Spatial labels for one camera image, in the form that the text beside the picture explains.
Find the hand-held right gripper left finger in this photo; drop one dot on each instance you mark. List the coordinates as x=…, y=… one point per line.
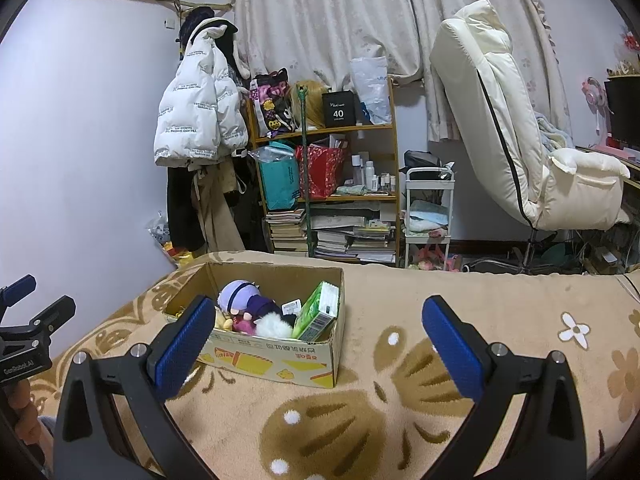
x=185, y=345

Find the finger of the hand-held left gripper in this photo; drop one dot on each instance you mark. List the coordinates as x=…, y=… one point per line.
x=52, y=315
x=20, y=289

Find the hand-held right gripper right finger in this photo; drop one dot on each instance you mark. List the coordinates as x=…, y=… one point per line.
x=450, y=345

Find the yellow plush toy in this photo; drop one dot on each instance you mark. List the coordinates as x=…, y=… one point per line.
x=225, y=320

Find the pink plush bear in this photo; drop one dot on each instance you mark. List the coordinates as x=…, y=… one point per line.
x=244, y=324

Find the purple haired plush doll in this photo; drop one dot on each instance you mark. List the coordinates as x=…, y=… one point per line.
x=237, y=292

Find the white fluffy plush toy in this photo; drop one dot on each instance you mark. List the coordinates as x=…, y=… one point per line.
x=272, y=325

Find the cardboard box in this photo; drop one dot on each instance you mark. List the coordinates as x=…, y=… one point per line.
x=280, y=360

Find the black item with white label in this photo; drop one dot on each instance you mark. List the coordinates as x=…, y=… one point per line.
x=291, y=308

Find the green tissue pack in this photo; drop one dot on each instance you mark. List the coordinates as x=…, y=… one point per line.
x=317, y=310

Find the person's left hand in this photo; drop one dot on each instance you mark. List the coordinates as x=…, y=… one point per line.
x=24, y=407

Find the beige patterned blanket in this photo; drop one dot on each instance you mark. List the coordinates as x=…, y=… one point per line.
x=500, y=300

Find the pink toy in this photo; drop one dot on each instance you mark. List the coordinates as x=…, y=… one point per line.
x=432, y=257

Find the clear bag of toys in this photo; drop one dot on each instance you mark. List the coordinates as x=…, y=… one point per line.
x=167, y=245

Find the beige coat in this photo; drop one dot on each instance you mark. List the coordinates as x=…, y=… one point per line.
x=215, y=220

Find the folded light blue towels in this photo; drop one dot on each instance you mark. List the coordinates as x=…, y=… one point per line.
x=425, y=215

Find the black coat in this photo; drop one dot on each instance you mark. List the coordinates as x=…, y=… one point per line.
x=182, y=210

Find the stack of books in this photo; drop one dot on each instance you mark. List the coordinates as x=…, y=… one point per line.
x=335, y=240

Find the dark hanging clothes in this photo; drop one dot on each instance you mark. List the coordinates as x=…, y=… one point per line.
x=247, y=200

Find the white trolley cart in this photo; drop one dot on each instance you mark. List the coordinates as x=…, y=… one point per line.
x=430, y=171

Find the group of cosmetic bottles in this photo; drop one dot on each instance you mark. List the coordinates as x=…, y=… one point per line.
x=372, y=177

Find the teal bag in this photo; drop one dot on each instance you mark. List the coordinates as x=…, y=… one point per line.
x=280, y=180

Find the green pole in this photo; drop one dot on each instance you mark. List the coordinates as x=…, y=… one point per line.
x=306, y=170

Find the red patterned bag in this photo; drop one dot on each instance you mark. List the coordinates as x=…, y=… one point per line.
x=320, y=170

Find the light blue cloth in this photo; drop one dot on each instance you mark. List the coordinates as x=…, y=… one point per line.
x=552, y=132

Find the white recliner chair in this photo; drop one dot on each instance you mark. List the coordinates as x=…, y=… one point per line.
x=480, y=110

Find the wooden shelf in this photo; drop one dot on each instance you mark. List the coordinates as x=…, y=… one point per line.
x=350, y=130

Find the white puffer jacket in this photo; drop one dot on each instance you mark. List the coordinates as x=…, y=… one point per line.
x=190, y=100

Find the printed black pink bag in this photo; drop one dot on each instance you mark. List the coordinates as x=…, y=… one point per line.
x=270, y=105

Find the black box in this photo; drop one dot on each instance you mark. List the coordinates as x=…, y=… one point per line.
x=340, y=109

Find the white plastic bag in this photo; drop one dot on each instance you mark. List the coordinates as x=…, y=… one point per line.
x=372, y=90

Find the blonde wig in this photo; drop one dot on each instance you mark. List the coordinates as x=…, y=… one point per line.
x=317, y=105

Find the pink desk fan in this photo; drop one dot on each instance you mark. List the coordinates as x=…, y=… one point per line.
x=595, y=95

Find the black monitor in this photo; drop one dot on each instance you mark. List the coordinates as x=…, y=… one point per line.
x=625, y=110

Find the black hooded garment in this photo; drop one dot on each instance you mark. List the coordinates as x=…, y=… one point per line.
x=197, y=15

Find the wooden hanging rod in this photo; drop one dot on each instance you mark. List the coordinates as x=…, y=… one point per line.
x=200, y=7

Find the pink flower decoration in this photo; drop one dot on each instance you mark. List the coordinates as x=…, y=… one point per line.
x=631, y=41

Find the floral white curtain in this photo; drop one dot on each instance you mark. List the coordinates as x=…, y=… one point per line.
x=325, y=10

